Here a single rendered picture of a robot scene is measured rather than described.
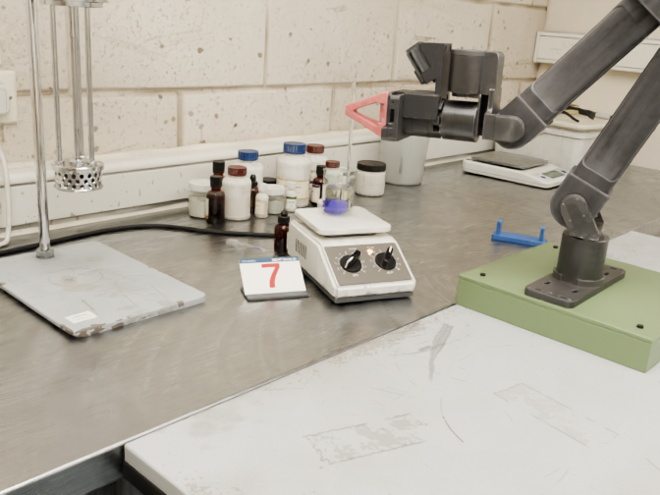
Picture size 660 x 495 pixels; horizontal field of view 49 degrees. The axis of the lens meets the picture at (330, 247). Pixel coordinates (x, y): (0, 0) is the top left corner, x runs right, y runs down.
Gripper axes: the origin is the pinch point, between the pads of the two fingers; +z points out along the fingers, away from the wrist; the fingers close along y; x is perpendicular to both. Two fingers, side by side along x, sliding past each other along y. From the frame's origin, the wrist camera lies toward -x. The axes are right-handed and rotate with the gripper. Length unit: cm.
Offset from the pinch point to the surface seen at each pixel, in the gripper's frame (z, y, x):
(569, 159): -24, -108, 21
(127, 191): 44.5, -2.1, 18.9
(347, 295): -6.9, 15.1, 23.7
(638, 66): -37, -138, -4
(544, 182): -20, -84, 23
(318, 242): -0.2, 10.6, 18.2
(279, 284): 3.4, 15.9, 23.8
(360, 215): -2.4, -0.4, 16.3
